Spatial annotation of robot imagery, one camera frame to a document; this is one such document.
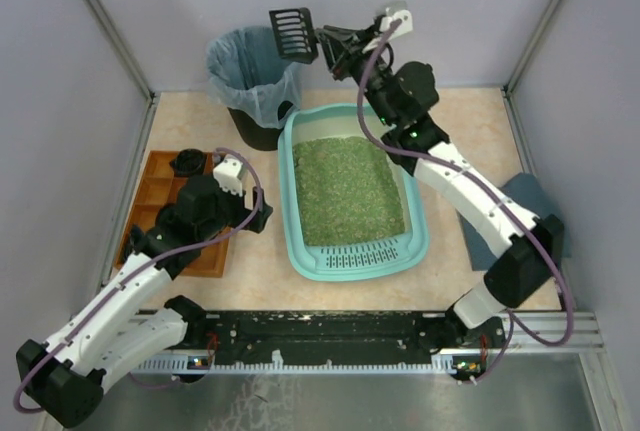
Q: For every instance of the black round object in tray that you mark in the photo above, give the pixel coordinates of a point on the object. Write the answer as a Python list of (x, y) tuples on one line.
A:
[(188, 162)]

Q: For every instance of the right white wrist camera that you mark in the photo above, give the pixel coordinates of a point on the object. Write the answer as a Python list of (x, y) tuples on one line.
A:
[(395, 12)]

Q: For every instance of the blue cloth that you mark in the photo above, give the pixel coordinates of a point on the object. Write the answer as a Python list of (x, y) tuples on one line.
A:
[(524, 189)]

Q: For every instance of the black trash bin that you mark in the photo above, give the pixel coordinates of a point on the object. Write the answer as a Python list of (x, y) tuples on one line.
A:
[(257, 137)]

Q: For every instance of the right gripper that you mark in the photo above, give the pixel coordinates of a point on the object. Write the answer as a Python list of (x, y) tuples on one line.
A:
[(345, 51)]

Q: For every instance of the green cat litter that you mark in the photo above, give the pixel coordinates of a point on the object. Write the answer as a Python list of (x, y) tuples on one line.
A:
[(346, 192)]

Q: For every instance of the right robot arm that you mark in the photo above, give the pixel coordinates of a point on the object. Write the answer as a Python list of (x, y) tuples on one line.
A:
[(528, 248)]

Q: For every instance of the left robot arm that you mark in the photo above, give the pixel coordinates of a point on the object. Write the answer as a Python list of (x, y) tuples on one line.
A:
[(68, 374)]

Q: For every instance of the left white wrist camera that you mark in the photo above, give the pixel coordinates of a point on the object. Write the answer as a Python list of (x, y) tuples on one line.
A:
[(229, 171)]

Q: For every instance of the black mounting rail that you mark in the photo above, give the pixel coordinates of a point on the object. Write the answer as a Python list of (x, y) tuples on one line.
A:
[(256, 342)]

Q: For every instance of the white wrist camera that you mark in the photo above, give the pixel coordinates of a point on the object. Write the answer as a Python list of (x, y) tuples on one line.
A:
[(395, 12), (229, 171)]

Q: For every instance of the teal litter box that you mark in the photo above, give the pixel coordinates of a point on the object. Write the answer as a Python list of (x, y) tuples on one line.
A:
[(355, 262)]

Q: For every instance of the blue trash bag liner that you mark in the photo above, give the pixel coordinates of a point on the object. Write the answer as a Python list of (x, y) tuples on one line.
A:
[(246, 73)]

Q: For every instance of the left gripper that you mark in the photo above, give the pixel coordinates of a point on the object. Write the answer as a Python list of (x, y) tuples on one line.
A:
[(255, 208)]

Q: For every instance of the wooden compartment tray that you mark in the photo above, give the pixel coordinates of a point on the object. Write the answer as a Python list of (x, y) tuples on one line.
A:
[(159, 186)]

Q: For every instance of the black litter scoop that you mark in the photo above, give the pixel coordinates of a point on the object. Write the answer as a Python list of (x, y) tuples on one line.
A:
[(294, 34)]

